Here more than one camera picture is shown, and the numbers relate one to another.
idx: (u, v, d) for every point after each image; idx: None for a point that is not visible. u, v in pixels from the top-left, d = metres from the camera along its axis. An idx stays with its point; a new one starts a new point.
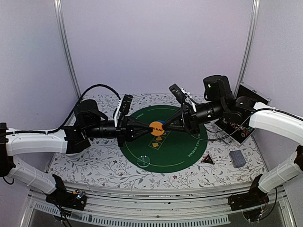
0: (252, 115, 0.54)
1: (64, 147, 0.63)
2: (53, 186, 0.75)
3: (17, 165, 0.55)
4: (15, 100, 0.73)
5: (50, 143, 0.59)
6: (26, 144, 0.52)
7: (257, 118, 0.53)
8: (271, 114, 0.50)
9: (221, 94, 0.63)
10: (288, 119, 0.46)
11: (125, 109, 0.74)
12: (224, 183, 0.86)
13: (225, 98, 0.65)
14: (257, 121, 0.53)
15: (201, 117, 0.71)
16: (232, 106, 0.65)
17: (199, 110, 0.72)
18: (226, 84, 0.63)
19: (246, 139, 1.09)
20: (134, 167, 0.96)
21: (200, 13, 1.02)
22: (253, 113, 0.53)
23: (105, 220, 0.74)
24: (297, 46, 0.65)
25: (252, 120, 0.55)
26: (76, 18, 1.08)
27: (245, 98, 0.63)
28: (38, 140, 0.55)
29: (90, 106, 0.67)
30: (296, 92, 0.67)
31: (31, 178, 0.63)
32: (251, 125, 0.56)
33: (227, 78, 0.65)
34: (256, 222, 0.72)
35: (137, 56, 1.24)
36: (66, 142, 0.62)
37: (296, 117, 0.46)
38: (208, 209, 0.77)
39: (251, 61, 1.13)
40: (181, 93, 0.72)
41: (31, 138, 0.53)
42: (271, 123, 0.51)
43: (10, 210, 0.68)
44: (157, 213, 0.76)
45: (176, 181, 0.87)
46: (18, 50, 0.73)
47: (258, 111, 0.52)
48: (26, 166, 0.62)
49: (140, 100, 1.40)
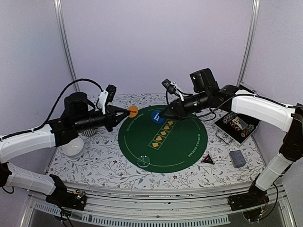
0: (233, 99, 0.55)
1: (52, 140, 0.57)
2: (52, 185, 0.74)
3: (13, 171, 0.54)
4: (15, 100, 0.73)
5: (40, 139, 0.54)
6: (16, 147, 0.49)
7: (238, 103, 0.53)
8: (252, 99, 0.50)
9: (206, 84, 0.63)
10: (268, 104, 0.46)
11: (111, 96, 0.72)
12: (224, 183, 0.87)
13: (208, 86, 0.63)
14: (239, 106, 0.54)
15: (189, 108, 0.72)
16: (216, 92, 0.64)
17: (187, 101, 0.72)
18: (209, 75, 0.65)
19: (246, 139, 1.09)
20: (134, 167, 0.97)
21: (200, 13, 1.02)
22: (233, 97, 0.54)
23: (105, 220, 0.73)
24: (297, 45, 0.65)
25: (234, 105, 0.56)
26: (76, 18, 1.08)
27: (231, 87, 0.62)
28: (27, 140, 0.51)
29: (80, 95, 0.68)
30: (295, 92, 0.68)
31: (30, 181, 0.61)
32: (234, 110, 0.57)
33: (210, 71, 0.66)
34: (255, 222, 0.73)
35: (137, 56, 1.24)
36: (53, 134, 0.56)
37: (278, 103, 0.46)
38: (208, 209, 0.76)
39: (252, 61, 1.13)
40: (170, 86, 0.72)
41: (19, 140, 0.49)
42: (251, 108, 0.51)
43: (9, 211, 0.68)
44: (157, 213, 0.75)
45: (176, 181, 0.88)
46: (18, 50, 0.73)
47: (239, 95, 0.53)
48: (22, 171, 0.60)
49: (140, 100, 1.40)
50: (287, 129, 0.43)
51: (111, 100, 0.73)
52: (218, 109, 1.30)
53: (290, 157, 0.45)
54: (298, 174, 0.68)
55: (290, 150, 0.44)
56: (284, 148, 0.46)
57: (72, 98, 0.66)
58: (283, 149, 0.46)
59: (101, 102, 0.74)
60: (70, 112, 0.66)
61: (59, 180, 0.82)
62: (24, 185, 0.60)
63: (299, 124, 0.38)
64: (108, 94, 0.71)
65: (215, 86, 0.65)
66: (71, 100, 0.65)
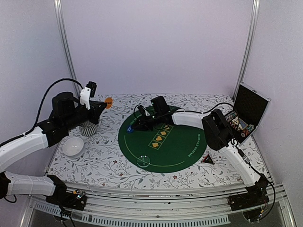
0: (173, 115, 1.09)
1: (45, 141, 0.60)
2: (52, 185, 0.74)
3: (12, 178, 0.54)
4: (15, 100, 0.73)
5: (34, 142, 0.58)
6: (12, 154, 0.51)
7: (175, 116, 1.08)
8: (181, 114, 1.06)
9: (159, 109, 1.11)
10: (187, 114, 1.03)
11: (93, 92, 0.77)
12: (224, 183, 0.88)
13: (161, 110, 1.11)
14: (176, 117, 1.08)
15: (150, 121, 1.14)
16: (164, 111, 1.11)
17: (148, 117, 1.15)
18: (161, 102, 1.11)
19: (246, 139, 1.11)
20: (134, 167, 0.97)
21: (200, 13, 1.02)
22: (173, 113, 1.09)
23: (105, 220, 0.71)
24: (297, 46, 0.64)
25: (176, 117, 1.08)
26: (75, 18, 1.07)
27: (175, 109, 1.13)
28: (21, 145, 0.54)
29: (67, 94, 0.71)
30: (295, 92, 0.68)
31: (29, 186, 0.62)
32: (176, 121, 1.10)
33: (163, 97, 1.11)
34: (256, 222, 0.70)
35: (137, 57, 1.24)
36: (45, 135, 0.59)
37: (192, 113, 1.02)
38: (208, 209, 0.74)
39: (251, 61, 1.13)
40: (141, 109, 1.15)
41: (13, 146, 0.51)
42: (182, 117, 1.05)
43: (9, 213, 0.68)
44: (157, 213, 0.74)
45: (176, 181, 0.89)
46: (17, 49, 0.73)
47: (175, 112, 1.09)
48: (21, 177, 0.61)
49: (140, 100, 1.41)
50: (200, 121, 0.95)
51: (93, 95, 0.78)
52: None
53: (216, 146, 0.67)
54: (296, 171, 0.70)
55: (214, 141, 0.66)
56: (210, 141, 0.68)
57: (60, 97, 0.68)
58: (210, 142, 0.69)
59: (83, 98, 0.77)
60: (59, 112, 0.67)
61: (59, 180, 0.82)
62: (24, 190, 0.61)
63: (210, 121, 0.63)
64: (91, 90, 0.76)
65: (165, 108, 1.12)
66: (60, 99, 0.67)
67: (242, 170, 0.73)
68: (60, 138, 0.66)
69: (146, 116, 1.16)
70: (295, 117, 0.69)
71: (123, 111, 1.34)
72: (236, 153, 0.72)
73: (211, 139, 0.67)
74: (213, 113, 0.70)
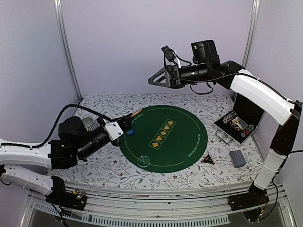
0: (236, 77, 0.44)
1: (48, 163, 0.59)
2: (49, 189, 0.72)
3: (7, 170, 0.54)
4: (14, 100, 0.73)
5: (36, 158, 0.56)
6: (11, 158, 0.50)
7: (240, 82, 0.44)
8: (255, 83, 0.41)
9: (207, 56, 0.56)
10: (273, 96, 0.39)
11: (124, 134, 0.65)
12: (224, 183, 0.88)
13: (209, 58, 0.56)
14: (238, 85, 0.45)
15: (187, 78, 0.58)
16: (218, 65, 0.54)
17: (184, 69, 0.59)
18: (212, 48, 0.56)
19: (246, 139, 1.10)
20: (134, 167, 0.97)
21: (200, 13, 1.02)
22: (236, 75, 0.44)
23: (105, 220, 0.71)
24: (296, 45, 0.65)
25: (233, 84, 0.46)
26: (76, 17, 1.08)
27: (235, 64, 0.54)
28: (22, 155, 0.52)
29: (73, 122, 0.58)
30: (294, 92, 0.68)
31: (25, 181, 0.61)
32: (232, 88, 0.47)
33: (213, 44, 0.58)
34: (255, 222, 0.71)
35: (137, 57, 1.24)
36: (50, 159, 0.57)
37: (280, 96, 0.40)
38: (208, 209, 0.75)
39: (252, 61, 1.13)
40: (169, 51, 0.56)
41: (13, 151, 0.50)
42: (249, 92, 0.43)
43: (8, 212, 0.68)
44: (157, 213, 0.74)
45: (176, 181, 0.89)
46: (18, 49, 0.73)
47: (243, 74, 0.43)
48: (21, 169, 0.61)
49: (140, 100, 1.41)
50: (281, 121, 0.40)
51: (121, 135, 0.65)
52: (218, 109, 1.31)
53: (279, 150, 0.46)
54: (296, 170, 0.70)
55: (280, 143, 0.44)
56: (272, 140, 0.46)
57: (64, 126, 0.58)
58: (273, 142, 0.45)
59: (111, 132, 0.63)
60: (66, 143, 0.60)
61: (60, 181, 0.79)
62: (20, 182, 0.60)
63: (297, 121, 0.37)
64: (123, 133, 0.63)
65: (216, 60, 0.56)
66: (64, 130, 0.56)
67: (265, 177, 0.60)
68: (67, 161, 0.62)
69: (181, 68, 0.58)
70: None
71: (123, 111, 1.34)
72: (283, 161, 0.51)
73: (279, 140, 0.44)
74: (296, 104, 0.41)
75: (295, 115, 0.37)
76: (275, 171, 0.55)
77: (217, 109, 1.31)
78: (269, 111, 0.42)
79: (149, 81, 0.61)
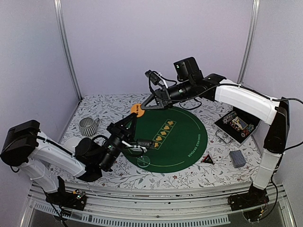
0: (218, 88, 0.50)
1: (78, 173, 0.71)
2: (56, 188, 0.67)
3: (30, 161, 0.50)
4: (15, 100, 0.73)
5: (71, 166, 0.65)
6: (51, 157, 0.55)
7: (222, 93, 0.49)
8: (236, 91, 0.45)
9: (189, 72, 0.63)
10: (256, 99, 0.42)
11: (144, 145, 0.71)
12: (224, 183, 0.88)
13: (192, 75, 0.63)
14: (222, 96, 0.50)
15: (175, 98, 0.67)
16: (200, 81, 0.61)
17: (172, 90, 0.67)
18: (193, 64, 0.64)
19: (246, 139, 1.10)
20: (134, 167, 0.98)
21: (200, 13, 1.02)
22: (217, 86, 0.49)
23: (105, 220, 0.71)
24: (297, 44, 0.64)
25: (217, 94, 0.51)
26: (76, 17, 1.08)
27: (215, 75, 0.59)
28: (64, 160, 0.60)
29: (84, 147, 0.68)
30: (294, 91, 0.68)
31: (39, 175, 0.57)
32: (217, 99, 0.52)
33: (194, 59, 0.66)
34: (256, 222, 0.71)
35: (137, 56, 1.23)
36: (84, 171, 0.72)
37: (263, 96, 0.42)
38: (208, 209, 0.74)
39: (252, 60, 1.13)
40: (154, 74, 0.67)
41: (56, 153, 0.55)
42: (234, 99, 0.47)
43: (7, 212, 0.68)
44: (157, 213, 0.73)
45: (176, 181, 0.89)
46: (18, 49, 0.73)
47: (223, 84, 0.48)
48: (39, 162, 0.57)
49: (140, 100, 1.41)
50: (270, 121, 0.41)
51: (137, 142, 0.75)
52: (218, 109, 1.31)
53: (273, 150, 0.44)
54: (295, 170, 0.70)
55: (272, 142, 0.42)
56: (265, 140, 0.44)
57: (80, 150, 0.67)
58: (267, 142, 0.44)
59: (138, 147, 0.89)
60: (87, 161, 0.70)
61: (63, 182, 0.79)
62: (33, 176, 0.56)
63: (283, 119, 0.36)
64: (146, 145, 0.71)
65: (199, 74, 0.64)
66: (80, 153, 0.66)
67: (264, 177, 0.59)
68: (93, 172, 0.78)
69: (168, 89, 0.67)
70: (293, 116, 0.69)
71: (123, 111, 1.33)
72: (280, 160, 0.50)
73: (271, 140, 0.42)
74: (285, 101, 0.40)
75: (281, 112, 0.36)
76: (273, 170, 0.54)
77: (217, 109, 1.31)
78: (256, 113, 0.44)
79: (143, 107, 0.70)
